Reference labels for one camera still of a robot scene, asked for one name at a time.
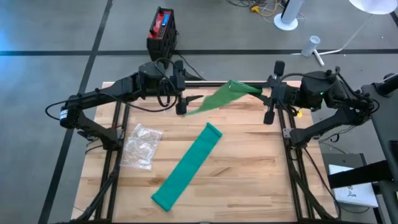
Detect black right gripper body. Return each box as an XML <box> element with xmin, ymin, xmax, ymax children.
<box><xmin>263</xmin><ymin>60</ymin><xmax>301</xmax><ymax>125</ymax></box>

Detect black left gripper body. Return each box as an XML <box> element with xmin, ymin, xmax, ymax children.
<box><xmin>161</xmin><ymin>60</ymin><xmax>188</xmax><ymax>116</ymax></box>

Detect light green bandage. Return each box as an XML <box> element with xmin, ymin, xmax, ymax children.
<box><xmin>185</xmin><ymin>79</ymin><xmax>264</xmax><ymax>116</ymax></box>

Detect teal green bandage strip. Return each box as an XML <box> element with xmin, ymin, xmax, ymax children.
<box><xmin>151</xmin><ymin>122</ymin><xmax>223</xmax><ymax>213</ymax></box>

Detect white lamp stand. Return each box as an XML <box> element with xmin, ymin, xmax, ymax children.
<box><xmin>292</xmin><ymin>14</ymin><xmax>374</xmax><ymax>68</ymax></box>

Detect red black battery box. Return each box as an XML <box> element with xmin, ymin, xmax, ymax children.
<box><xmin>146</xmin><ymin>6</ymin><xmax>178</xmax><ymax>62</ymax></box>

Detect clear plastic bag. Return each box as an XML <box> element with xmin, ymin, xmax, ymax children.
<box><xmin>120</xmin><ymin>123</ymin><xmax>164</xmax><ymax>171</ymax></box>

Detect black clamp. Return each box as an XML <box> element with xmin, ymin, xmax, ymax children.
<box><xmin>77</xmin><ymin>130</ymin><xmax>98</xmax><ymax>140</ymax></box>

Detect white box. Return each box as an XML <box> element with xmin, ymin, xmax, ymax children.
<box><xmin>328</xmin><ymin>164</ymin><xmax>379</xmax><ymax>208</ymax></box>

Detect white round lamp shade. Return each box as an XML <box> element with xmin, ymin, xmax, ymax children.
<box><xmin>348</xmin><ymin>0</ymin><xmax>398</xmax><ymax>16</ymax></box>

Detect black aluminium table frame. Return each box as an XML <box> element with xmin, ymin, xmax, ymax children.
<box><xmin>71</xmin><ymin>80</ymin><xmax>340</xmax><ymax>224</ymax></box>

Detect white pedestal fan stand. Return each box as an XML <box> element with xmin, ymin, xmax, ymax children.
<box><xmin>273</xmin><ymin>0</ymin><xmax>305</xmax><ymax>32</ymax></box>

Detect yellow floor cable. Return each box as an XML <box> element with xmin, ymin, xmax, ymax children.
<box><xmin>250</xmin><ymin>0</ymin><xmax>277</xmax><ymax>18</ymax></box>

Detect black camera rig stand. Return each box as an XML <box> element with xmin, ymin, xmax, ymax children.
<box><xmin>328</xmin><ymin>73</ymin><xmax>398</xmax><ymax>224</ymax></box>

